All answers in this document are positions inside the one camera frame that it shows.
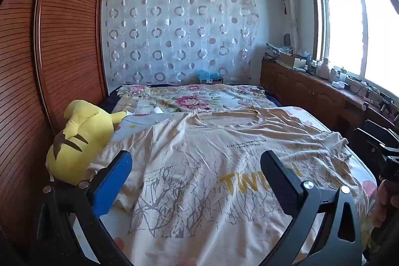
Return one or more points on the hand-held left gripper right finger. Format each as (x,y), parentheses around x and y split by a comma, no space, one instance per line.
(280,172)

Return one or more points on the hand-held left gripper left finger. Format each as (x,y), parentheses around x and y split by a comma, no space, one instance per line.
(112,182)

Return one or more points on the beige printed t-shirt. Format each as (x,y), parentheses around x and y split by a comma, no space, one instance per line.
(202,175)

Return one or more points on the person's right hand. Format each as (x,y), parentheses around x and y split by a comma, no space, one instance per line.
(386,203)

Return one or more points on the light blue flower blanket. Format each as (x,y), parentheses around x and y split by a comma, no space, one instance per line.
(355,166)

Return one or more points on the yellow plush toy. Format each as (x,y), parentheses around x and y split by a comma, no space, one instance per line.
(78,135)

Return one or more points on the wooden sideboard cabinet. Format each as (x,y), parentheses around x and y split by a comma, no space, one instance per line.
(305,91)

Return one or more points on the floral quilt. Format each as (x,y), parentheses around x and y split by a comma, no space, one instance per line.
(187,100)

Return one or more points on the cardboard box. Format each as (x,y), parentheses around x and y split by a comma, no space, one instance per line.
(293,62)

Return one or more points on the white plastic bottle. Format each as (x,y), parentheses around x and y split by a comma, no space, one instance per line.
(323,69)

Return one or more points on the blue bundle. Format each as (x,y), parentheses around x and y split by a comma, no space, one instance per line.
(209,76)

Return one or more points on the stack of folded cloth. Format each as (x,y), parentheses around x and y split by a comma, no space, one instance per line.
(279,49)

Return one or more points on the window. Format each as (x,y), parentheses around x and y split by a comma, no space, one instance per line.
(358,29)

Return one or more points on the wooden slatted wardrobe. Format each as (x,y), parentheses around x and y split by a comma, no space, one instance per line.
(46,51)

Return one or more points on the sheer circle-pattern curtain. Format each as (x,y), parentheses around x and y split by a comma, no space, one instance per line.
(180,35)

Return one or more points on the white window curtain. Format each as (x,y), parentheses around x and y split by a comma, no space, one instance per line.
(288,4)

